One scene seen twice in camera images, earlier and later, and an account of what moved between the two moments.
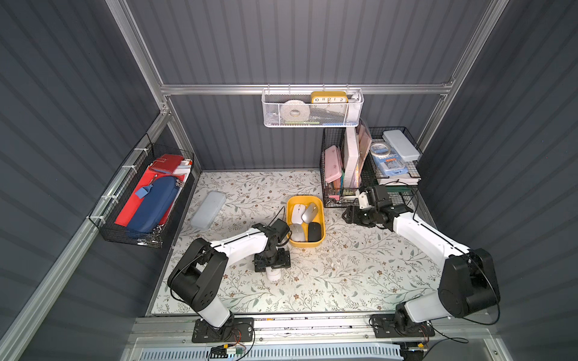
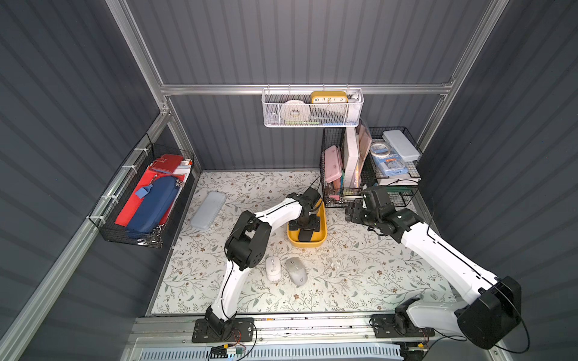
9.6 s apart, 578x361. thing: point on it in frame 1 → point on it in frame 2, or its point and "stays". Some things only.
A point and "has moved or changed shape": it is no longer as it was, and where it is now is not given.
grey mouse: (297, 232) has moved or changed shape
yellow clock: (329, 97) stays
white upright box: (351, 157) stays
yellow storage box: (305, 222) stays
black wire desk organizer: (354, 159) stays
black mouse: (314, 232) has moved or changed shape
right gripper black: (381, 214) stays
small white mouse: (274, 274) stays
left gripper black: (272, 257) → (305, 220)
